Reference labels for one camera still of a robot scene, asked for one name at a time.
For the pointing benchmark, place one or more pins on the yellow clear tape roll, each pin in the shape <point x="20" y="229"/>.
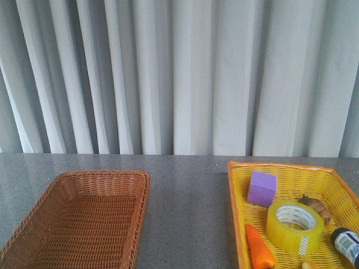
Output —
<point x="294" y="227"/>

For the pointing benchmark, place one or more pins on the grey white curtain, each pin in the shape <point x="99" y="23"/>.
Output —
<point x="228" y="78"/>

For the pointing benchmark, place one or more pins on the purple foam cube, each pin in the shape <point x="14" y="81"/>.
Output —
<point x="262" y="189"/>

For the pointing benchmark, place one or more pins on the brown wicker basket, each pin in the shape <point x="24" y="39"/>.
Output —
<point x="84" y="219"/>

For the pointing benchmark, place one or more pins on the yellow plastic basket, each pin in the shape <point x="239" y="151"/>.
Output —
<point x="293" y="181"/>

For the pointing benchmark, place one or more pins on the orange toy carrot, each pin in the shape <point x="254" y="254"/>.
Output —
<point x="261" y="255"/>

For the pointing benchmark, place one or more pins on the brown toy animal figure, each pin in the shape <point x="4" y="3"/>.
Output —
<point x="318" y="207"/>

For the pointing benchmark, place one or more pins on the tan toy food piece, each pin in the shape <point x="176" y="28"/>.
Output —
<point x="308" y="264"/>

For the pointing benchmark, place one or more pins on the dark blue labelled bottle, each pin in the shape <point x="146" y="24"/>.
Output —
<point x="345" y="242"/>

